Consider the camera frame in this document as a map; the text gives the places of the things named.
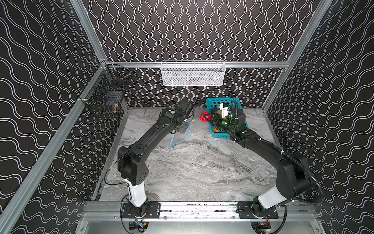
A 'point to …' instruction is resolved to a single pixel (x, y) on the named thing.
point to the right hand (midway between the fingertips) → (205, 117)
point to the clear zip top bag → (178, 137)
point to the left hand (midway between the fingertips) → (183, 125)
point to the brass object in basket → (115, 107)
